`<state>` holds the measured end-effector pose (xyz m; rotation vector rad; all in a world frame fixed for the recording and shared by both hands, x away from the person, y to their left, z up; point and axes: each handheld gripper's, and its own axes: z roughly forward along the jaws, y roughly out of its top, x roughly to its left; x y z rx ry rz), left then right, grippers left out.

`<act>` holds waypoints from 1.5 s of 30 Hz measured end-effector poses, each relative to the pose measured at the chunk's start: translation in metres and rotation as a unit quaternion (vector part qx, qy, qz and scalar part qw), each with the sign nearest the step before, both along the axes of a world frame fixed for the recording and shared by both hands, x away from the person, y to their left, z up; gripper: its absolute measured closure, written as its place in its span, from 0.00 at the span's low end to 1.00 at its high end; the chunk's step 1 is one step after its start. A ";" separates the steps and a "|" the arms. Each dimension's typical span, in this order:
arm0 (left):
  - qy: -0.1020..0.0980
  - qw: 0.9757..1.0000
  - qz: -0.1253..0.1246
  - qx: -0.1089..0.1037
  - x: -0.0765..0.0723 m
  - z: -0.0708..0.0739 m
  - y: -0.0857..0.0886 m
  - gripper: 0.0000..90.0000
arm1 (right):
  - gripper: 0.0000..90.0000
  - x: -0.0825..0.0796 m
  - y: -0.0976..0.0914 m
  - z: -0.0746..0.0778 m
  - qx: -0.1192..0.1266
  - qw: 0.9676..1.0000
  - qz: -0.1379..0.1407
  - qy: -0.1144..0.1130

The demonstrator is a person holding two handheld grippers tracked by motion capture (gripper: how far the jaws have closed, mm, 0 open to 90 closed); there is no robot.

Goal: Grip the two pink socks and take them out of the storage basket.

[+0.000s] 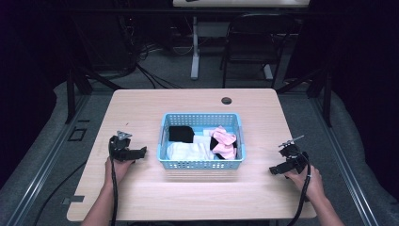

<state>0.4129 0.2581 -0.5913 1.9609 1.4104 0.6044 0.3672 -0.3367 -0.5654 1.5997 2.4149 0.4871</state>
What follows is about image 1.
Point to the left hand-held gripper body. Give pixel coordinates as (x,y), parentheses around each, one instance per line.
(120,150)

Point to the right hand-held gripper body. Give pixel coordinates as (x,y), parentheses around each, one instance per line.
(295,157)

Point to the person's left hand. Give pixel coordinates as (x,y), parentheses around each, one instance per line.
(119,169)

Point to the person's right hand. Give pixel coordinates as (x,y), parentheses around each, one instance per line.
(306,185)

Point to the pink and black sock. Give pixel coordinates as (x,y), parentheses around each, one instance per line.
(224,142)

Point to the light blue plastic basket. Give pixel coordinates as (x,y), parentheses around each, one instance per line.
(200,164)

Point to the small white folded sock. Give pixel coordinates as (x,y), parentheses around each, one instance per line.
(202,138)

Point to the black metal stand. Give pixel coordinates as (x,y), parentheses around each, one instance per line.
(71,94)
(327,94)

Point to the white desk leg foot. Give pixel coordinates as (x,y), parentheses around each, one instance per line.
(268,72)

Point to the white desk leg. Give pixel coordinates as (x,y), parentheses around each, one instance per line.
(195,47)

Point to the black folding chair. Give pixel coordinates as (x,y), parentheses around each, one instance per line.
(257,34)

